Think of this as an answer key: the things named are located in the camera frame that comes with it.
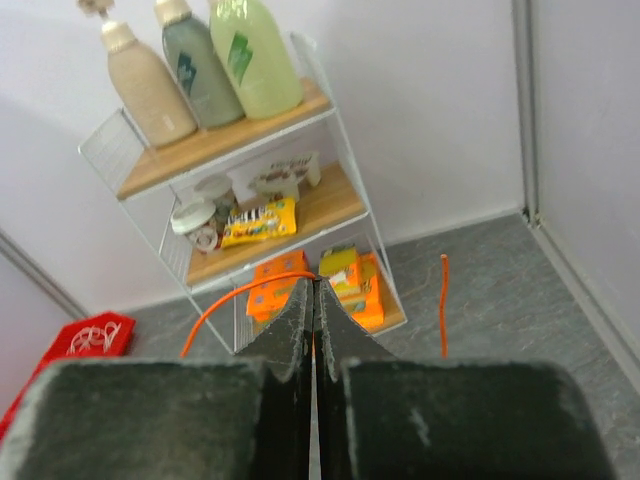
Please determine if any orange snack box left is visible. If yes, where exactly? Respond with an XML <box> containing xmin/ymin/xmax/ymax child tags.
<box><xmin>246</xmin><ymin>250</ymin><xmax>309</xmax><ymax>323</ymax></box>

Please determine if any white brown snack pack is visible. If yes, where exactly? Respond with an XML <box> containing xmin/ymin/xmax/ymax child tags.
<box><xmin>249</xmin><ymin>151</ymin><xmax>322</xmax><ymax>202</ymax></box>

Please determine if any orange snack box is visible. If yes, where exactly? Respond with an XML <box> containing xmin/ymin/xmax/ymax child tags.
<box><xmin>318</xmin><ymin>244</ymin><xmax>385</xmax><ymax>332</ymax></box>
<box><xmin>246</xmin><ymin>250</ymin><xmax>309</xmax><ymax>323</ymax></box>

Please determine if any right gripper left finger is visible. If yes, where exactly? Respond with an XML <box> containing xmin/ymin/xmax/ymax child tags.
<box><xmin>1</xmin><ymin>280</ymin><xmax>314</xmax><ymax>479</ymax></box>

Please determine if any light green bottle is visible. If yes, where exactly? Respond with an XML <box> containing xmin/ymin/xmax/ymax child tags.
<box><xmin>209</xmin><ymin>0</ymin><xmax>304</xmax><ymax>120</ymax></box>

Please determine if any orange snack box right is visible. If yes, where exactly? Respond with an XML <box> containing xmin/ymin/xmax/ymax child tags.
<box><xmin>318</xmin><ymin>244</ymin><xmax>385</xmax><ymax>332</ymax></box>

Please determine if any coffee cup with lid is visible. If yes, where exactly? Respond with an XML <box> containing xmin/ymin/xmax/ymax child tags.
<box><xmin>170</xmin><ymin>199</ymin><xmax>219</xmax><ymax>254</ymax></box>

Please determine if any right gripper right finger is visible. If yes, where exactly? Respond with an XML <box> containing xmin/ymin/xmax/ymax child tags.
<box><xmin>315</xmin><ymin>280</ymin><xmax>615</xmax><ymax>479</ymax></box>

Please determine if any white cable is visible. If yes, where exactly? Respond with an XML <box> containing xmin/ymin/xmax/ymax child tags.
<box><xmin>66</xmin><ymin>325</ymin><xmax>101</xmax><ymax>356</ymax></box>
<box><xmin>94</xmin><ymin>322</ymin><xmax>123</xmax><ymax>354</ymax></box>

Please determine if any grey green bottle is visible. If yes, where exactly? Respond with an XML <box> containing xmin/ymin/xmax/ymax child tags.
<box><xmin>154</xmin><ymin>0</ymin><xmax>244</xmax><ymax>129</ymax></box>

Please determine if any white wire shelf rack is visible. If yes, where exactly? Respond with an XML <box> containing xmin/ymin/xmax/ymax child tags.
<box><xmin>79</xmin><ymin>33</ymin><xmax>406</xmax><ymax>358</ymax></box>

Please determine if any orange cable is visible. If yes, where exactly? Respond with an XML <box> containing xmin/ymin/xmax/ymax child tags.
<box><xmin>179</xmin><ymin>253</ymin><xmax>450</xmax><ymax>360</ymax></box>

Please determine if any beige bottle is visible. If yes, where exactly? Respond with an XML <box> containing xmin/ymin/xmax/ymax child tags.
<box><xmin>76</xmin><ymin>1</ymin><xmax>198</xmax><ymax>148</ymax></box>

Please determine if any red storage bin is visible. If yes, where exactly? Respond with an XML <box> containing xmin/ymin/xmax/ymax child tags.
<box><xmin>1</xmin><ymin>311</ymin><xmax>136</xmax><ymax>439</ymax></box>

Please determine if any yellow candy bag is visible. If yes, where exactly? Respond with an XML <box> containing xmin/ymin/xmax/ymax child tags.
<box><xmin>220</xmin><ymin>197</ymin><xmax>297</xmax><ymax>249</ymax></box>

